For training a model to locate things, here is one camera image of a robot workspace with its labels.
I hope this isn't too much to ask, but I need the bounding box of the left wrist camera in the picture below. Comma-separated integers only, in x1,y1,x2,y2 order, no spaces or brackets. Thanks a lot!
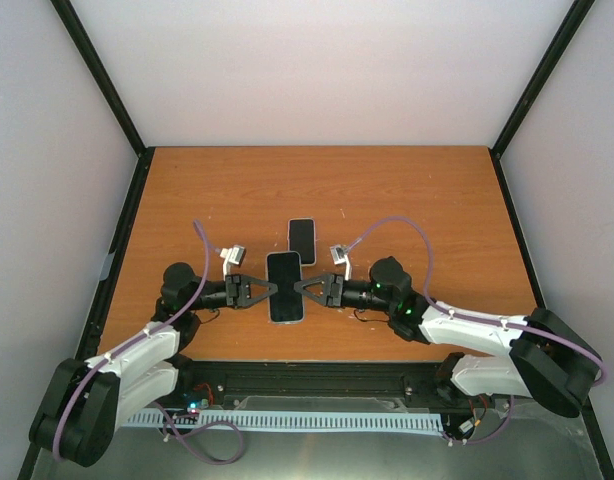
217,244,246,278

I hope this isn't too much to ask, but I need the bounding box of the white phone case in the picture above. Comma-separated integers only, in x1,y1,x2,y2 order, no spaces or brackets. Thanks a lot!
287,217,318,267

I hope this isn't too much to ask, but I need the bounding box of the teal phone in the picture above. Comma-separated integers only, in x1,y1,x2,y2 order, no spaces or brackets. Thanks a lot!
266,252,305,323

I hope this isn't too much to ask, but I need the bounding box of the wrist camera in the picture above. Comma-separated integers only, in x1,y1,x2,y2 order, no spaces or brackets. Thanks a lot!
330,244,352,280
217,244,246,278

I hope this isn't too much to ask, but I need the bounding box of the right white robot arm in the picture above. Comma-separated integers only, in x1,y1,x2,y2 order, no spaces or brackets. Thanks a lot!
294,257,603,418

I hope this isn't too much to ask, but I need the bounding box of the clear magsafe phone case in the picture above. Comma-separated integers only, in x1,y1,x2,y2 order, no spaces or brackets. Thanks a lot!
265,250,306,326

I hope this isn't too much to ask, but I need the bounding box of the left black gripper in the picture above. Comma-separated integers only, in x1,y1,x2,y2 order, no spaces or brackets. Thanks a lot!
188,273,278,310

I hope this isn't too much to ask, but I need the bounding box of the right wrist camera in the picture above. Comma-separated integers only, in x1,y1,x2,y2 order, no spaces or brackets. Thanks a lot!
330,244,352,280

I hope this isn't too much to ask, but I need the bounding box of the light blue cable duct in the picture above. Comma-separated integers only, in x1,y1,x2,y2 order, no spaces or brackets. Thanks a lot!
121,405,446,434

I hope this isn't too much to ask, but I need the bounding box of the black aluminium frame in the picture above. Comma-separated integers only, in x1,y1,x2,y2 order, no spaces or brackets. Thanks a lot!
16,0,614,480

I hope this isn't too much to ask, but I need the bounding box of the green led circuit board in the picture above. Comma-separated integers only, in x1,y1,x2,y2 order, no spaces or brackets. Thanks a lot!
184,389,214,415

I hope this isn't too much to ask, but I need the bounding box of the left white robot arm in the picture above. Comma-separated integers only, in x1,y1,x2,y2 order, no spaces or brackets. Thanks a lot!
29,262,278,467

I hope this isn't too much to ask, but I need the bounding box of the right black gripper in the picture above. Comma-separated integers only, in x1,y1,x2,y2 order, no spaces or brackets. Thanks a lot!
294,273,394,313

